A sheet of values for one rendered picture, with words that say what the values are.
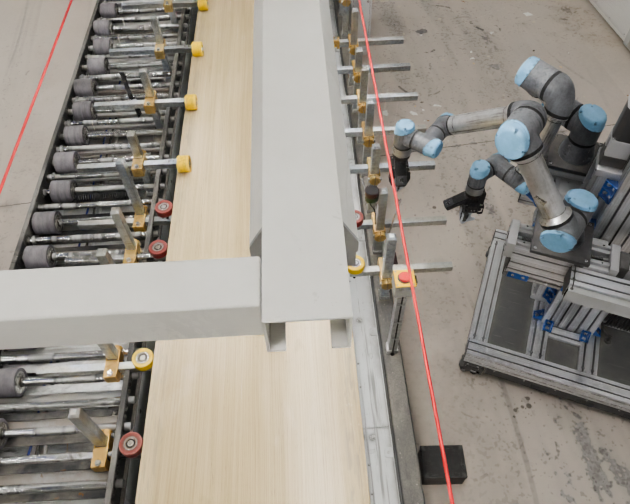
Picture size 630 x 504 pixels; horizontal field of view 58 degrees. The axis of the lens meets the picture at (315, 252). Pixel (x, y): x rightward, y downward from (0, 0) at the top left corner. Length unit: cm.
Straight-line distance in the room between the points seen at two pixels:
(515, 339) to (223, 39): 235
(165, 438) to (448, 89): 351
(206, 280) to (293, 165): 14
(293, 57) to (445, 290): 287
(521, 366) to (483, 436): 40
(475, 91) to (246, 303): 439
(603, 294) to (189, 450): 164
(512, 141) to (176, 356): 141
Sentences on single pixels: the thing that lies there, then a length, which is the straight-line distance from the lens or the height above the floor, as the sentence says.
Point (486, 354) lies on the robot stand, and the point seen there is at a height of 22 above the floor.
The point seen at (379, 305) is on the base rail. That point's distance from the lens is 252.
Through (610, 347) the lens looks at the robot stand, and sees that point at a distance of 328.
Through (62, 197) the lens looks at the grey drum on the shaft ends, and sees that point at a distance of 303.
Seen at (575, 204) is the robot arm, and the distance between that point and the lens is 227.
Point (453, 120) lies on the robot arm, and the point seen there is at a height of 138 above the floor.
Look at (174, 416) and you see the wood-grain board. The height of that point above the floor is 90.
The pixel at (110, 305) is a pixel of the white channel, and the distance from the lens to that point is 48.
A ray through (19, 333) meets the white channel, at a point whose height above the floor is 244.
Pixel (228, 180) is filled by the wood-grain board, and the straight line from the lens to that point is 273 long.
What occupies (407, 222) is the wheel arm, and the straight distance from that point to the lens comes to 259.
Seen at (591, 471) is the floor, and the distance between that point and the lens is 321.
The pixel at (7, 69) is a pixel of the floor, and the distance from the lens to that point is 559.
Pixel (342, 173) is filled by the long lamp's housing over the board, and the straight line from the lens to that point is 67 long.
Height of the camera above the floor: 284
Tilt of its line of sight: 53 degrees down
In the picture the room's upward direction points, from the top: 2 degrees counter-clockwise
